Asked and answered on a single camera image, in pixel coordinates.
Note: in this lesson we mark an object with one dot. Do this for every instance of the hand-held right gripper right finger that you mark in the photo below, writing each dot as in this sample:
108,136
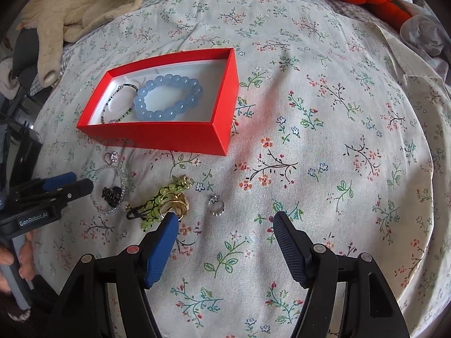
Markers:
290,250

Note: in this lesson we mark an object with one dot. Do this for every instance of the red cardboard box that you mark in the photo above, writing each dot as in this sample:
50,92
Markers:
165,137

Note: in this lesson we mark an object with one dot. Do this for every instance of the person's left forearm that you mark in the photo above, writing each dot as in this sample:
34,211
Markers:
10,318

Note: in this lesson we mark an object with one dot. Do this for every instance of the grey white cloth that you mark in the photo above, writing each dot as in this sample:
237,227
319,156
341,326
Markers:
422,35

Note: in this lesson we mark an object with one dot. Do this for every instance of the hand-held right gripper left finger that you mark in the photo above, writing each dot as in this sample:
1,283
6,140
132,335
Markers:
160,253

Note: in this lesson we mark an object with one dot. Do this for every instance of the floral bed sheet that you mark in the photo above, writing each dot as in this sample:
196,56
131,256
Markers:
299,112

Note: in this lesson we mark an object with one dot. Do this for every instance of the beige quilted jacket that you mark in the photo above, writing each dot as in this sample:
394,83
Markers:
81,3

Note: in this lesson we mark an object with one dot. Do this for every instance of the black hair claw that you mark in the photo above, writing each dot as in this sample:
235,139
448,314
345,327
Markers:
112,195

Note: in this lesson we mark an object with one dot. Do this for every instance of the person's left hand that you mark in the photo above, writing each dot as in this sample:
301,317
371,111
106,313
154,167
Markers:
26,257

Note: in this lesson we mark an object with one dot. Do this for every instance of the black chair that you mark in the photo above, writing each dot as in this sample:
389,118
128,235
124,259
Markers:
24,63

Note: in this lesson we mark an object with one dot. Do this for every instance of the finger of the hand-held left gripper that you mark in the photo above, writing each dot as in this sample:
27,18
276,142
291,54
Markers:
60,180
75,189

